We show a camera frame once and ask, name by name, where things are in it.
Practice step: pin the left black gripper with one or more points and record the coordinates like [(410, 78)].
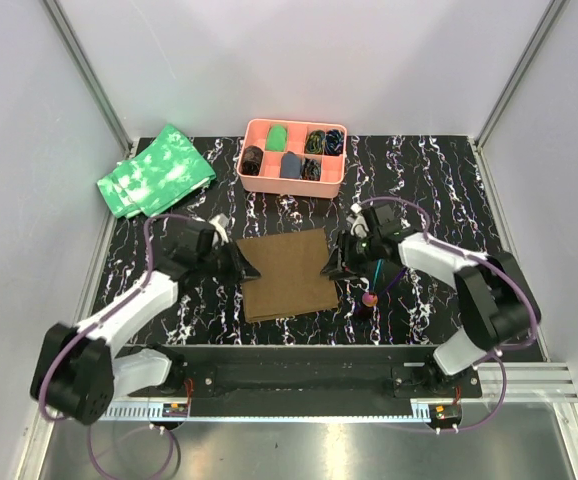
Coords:
[(240, 267)]

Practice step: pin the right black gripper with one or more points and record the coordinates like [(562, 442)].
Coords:
[(337, 269)]

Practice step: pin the brown cloth napkin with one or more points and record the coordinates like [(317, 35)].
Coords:
[(290, 282)]

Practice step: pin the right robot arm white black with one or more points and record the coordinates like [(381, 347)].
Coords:
[(498, 310)]

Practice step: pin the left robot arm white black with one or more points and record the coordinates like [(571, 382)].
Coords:
[(80, 370)]

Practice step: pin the black patterned rolled cloth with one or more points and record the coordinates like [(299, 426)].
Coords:
[(311, 169)]

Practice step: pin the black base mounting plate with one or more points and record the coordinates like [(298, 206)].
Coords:
[(313, 382)]

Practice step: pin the blue grey rolled cloth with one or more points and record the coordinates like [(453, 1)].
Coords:
[(291, 165)]

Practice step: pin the dark brown rolled cloth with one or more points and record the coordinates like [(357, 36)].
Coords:
[(251, 162)]

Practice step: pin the pink compartment tray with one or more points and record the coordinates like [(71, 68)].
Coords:
[(269, 181)]

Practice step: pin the black multicolour rolled cloth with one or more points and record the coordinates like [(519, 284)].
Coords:
[(314, 142)]

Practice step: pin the black blue rolled cloth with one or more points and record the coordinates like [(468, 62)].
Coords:
[(334, 142)]

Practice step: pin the black marble pattern mat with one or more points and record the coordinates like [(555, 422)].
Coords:
[(433, 175)]

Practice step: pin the green rolled cloth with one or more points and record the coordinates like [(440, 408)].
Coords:
[(277, 137)]

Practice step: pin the green white patterned cloth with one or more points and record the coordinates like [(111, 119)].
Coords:
[(169, 169)]

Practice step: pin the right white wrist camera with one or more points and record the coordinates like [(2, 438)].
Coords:
[(356, 222)]

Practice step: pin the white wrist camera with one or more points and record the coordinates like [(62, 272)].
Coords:
[(356, 222), (220, 222)]

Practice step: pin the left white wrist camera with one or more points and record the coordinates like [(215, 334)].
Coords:
[(220, 222)]

